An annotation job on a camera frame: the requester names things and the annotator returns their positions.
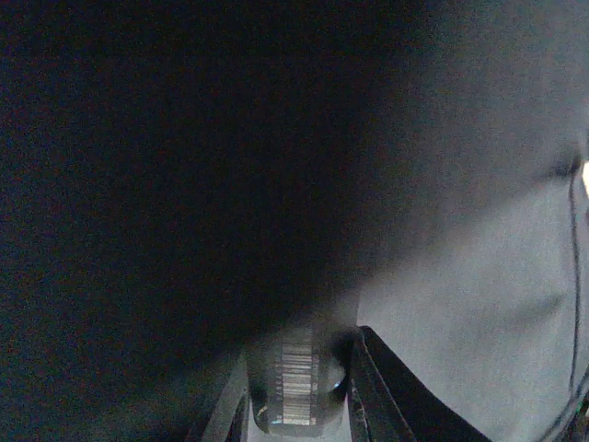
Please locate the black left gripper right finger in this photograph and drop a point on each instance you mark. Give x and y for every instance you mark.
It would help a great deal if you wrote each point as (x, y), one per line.
(387, 402)

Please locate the black student backpack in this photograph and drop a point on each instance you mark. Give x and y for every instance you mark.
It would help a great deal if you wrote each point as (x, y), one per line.
(179, 178)

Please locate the green black highlighter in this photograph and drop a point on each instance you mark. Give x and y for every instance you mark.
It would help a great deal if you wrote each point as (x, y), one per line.
(298, 374)

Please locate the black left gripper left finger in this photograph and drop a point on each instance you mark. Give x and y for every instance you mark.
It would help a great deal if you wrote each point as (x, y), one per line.
(228, 420)

